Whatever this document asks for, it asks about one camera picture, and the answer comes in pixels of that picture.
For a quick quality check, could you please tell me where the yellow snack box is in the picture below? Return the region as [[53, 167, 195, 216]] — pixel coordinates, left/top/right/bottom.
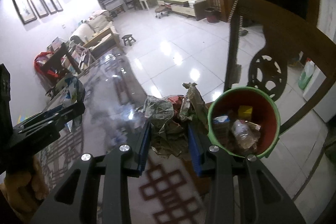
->
[[238, 106, 253, 121]]

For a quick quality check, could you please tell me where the paper trash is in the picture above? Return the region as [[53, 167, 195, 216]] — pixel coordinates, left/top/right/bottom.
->
[[142, 83, 209, 160]]

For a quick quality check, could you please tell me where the clear plastic water bottle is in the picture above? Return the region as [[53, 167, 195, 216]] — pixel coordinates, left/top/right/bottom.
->
[[231, 119, 261, 156]]

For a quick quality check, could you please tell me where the white blue milk carton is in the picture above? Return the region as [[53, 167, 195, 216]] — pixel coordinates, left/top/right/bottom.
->
[[212, 115, 232, 146]]

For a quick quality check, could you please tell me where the red trash bin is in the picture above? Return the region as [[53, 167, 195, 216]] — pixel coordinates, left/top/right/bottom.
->
[[205, 7, 221, 23]]

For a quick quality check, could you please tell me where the left hand tan glove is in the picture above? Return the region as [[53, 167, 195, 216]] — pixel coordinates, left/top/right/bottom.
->
[[1, 156, 50, 223]]

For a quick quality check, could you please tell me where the red bag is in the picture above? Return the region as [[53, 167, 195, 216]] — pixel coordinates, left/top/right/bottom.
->
[[34, 51, 62, 81]]

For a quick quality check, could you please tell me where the wooden sofa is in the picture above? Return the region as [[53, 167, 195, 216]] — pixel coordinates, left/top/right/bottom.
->
[[69, 10, 124, 59]]

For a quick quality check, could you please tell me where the small wooden stool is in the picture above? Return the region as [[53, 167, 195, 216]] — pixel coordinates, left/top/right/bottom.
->
[[122, 34, 136, 47]]

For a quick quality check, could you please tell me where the green detergent bottle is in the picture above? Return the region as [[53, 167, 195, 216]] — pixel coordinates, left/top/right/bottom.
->
[[298, 58, 315, 90]]

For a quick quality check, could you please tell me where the white side table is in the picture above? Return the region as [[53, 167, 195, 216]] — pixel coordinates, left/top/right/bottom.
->
[[139, 0, 157, 10]]

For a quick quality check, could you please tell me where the wooden dining chair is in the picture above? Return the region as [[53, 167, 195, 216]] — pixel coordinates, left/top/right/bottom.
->
[[224, 0, 335, 134]]

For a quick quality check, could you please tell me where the low tv cabinet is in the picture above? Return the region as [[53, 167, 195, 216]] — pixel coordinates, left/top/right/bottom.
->
[[157, 0, 207, 20]]

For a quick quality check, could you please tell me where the framed wall picture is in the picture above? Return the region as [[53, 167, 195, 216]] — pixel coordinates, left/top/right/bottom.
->
[[51, 0, 63, 12], [30, 0, 49, 18], [13, 0, 37, 24]]

